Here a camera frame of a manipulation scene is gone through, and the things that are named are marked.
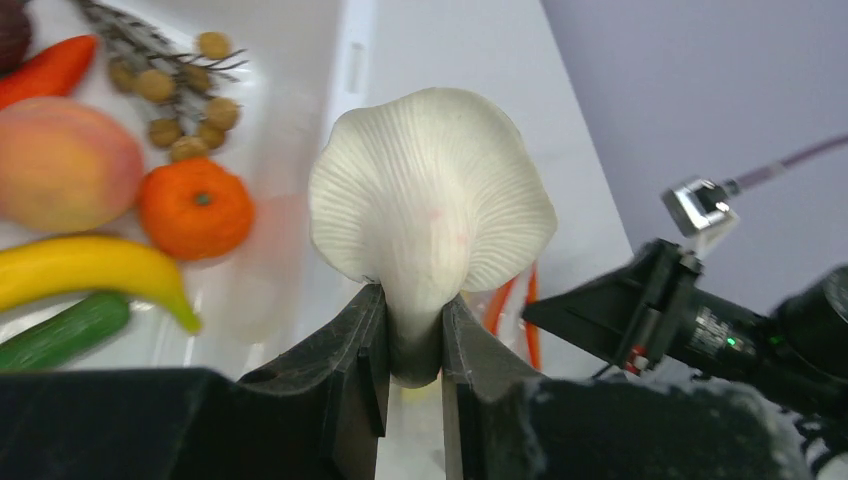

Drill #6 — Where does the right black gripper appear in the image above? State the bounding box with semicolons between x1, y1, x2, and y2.
522;239;762;375

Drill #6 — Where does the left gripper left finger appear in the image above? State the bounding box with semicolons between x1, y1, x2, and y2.
1;285;389;479

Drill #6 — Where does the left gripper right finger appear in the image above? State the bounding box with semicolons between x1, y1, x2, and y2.
442;298;811;479

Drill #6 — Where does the clear zip top bag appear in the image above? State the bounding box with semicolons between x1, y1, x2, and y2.
461;263;542;370

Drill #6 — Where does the white fake garlic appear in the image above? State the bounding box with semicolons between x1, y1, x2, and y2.
308;87;558;389

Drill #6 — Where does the fake peach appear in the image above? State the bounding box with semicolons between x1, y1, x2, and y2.
1;97;146;233

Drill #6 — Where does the dark purple fake fruit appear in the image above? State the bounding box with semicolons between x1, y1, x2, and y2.
1;0;32;73

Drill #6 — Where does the small orange fake fruit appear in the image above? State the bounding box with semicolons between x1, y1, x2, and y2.
137;157;256;261

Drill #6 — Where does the green fake chili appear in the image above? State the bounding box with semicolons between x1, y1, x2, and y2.
1;292;131;372

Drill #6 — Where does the small yellow fake banana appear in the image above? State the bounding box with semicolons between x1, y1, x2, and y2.
1;235;203;335

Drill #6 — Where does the brown fake berry twig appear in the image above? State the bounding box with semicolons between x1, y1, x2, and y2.
73;1;248;162

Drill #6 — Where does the orange fake carrot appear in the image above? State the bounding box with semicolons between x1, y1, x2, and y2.
1;35;99;109

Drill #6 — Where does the white plastic bin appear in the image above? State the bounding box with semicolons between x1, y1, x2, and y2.
0;0;379;379

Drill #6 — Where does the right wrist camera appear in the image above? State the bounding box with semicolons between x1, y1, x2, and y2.
661;178;740;260

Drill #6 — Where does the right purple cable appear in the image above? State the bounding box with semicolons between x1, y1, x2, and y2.
722;133;848;197

